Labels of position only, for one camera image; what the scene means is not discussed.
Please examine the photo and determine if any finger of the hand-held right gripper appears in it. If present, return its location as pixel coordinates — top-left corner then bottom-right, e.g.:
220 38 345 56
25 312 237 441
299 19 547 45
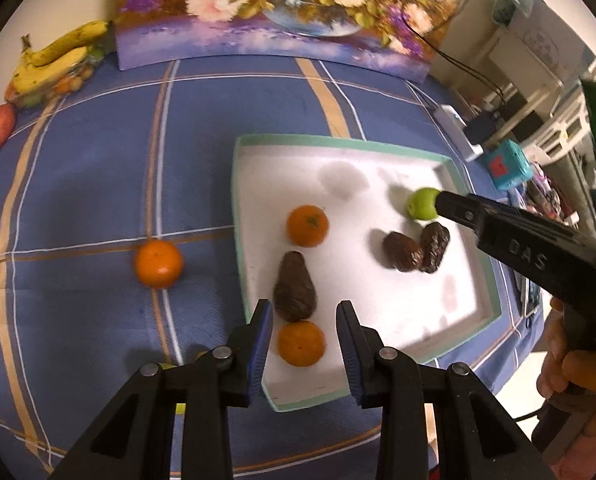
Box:
434 189 490 242

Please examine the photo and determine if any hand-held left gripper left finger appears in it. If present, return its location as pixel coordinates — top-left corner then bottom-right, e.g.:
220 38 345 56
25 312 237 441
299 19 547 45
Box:
50 298 275 480

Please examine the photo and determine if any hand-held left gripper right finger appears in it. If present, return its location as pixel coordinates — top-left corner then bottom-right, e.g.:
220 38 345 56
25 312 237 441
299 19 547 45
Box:
336 299 561 480

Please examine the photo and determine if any orange tangerine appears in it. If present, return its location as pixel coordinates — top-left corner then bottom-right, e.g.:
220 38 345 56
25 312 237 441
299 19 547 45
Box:
277 321 327 368
134 240 185 290
286 204 330 248

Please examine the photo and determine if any elongated wrinkled dark fruit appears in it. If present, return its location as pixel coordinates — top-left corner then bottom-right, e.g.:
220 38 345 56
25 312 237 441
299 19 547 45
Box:
418 222 451 274

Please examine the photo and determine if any dark brown avocado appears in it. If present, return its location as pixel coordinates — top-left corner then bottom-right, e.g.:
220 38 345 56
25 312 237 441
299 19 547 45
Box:
273 251 317 323

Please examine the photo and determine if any white tray with teal rim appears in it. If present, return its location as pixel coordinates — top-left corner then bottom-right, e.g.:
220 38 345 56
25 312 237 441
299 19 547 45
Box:
232 133 504 413

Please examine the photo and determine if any round wrinkled dark fruit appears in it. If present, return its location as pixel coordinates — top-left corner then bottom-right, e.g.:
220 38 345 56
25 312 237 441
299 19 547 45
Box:
382 231 425 273

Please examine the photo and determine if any person's right forearm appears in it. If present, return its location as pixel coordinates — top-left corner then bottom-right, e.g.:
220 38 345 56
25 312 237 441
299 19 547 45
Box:
548 430 596 480

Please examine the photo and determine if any person's right hand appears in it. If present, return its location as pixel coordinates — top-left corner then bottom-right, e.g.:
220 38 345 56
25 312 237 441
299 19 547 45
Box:
537 299 596 437

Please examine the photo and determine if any smartphone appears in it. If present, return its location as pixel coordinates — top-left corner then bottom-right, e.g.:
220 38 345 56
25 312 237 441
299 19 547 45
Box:
517 275 542 319

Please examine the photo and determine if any teal toy box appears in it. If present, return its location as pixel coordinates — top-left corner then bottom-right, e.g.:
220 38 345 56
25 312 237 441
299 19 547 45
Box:
480 139 535 192

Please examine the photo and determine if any clear tray of trinkets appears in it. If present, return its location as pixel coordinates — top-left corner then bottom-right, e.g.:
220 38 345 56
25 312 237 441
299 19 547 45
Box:
523 160 580 226

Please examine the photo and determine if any black charger plug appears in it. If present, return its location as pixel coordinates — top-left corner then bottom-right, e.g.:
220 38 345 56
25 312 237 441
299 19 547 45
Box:
465 112 505 147

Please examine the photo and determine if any white power strip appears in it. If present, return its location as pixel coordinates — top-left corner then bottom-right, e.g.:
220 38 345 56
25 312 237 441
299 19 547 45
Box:
435 104 485 162

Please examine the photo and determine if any white lattice panel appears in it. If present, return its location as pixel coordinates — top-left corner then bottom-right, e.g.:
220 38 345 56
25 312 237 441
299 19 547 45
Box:
520 54 596 162

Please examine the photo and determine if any white wooden stand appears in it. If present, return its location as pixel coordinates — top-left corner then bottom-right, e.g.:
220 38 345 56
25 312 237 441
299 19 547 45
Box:
478 24 570 112

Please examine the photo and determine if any teal hanging ornament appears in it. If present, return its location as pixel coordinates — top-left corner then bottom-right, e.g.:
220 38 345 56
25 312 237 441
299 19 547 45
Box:
493 0 534 26

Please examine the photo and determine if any blue plaid tablecloth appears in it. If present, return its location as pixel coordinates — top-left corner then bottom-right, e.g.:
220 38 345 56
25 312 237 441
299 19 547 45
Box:
0 52 544 480

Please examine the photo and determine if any flower painting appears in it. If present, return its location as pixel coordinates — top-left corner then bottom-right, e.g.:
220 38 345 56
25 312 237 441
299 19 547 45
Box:
112 0 479 84

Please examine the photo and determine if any yellow banana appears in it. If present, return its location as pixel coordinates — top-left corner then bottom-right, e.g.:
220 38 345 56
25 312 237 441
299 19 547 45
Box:
8 46 91 94
22 20 111 67

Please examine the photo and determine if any black cable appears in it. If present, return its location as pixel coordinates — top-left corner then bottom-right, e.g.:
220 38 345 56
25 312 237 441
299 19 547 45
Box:
400 0 509 116

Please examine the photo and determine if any white wall board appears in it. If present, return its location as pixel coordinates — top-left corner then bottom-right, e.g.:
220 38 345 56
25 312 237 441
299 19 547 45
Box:
520 0 596 86

